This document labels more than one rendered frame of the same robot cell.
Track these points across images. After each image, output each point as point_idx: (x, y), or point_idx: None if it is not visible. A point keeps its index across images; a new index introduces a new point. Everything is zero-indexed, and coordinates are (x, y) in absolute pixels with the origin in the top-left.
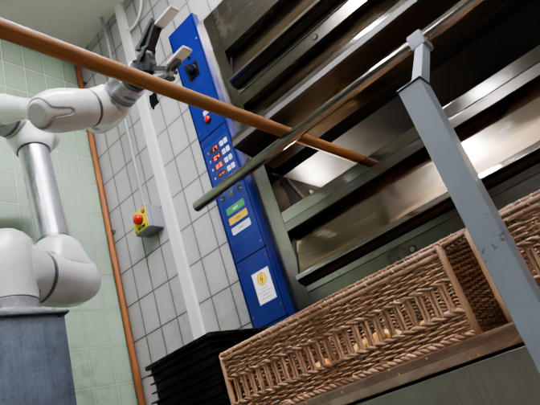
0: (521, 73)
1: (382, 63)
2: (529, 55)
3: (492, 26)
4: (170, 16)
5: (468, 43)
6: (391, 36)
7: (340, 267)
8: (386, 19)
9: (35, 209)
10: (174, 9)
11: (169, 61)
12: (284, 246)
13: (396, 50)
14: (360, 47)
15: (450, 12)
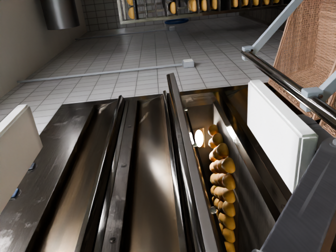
0: (285, 199)
1: (328, 107)
2: (271, 192)
3: (218, 229)
4: (23, 154)
5: (223, 247)
6: (215, 233)
7: None
8: (201, 215)
9: None
10: (35, 126)
11: (301, 120)
12: None
13: (316, 101)
14: (217, 247)
15: (293, 82)
